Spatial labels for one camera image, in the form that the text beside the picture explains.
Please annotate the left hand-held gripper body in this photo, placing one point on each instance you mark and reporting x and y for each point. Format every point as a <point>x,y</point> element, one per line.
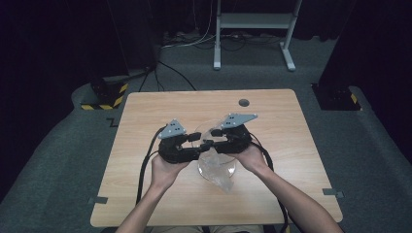
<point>171,150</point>

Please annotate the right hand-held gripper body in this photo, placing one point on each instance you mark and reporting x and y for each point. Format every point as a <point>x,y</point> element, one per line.
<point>238,142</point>

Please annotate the clear plastic bag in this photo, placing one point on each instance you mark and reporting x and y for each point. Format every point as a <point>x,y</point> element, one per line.
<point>220,181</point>
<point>232,166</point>

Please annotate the person's right hand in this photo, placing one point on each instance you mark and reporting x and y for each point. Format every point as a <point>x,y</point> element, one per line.
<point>251,160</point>

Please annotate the person's left hand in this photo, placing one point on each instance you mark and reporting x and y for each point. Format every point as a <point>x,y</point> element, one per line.
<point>166,173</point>

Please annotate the dark round table grommet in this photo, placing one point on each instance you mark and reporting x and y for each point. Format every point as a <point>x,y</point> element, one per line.
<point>244,103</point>

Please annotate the black stand with yellow stripes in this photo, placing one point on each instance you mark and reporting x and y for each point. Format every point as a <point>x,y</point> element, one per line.
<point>336,97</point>
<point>108,97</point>

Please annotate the white metal stand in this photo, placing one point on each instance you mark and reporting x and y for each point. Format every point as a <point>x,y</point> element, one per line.
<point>256,21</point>

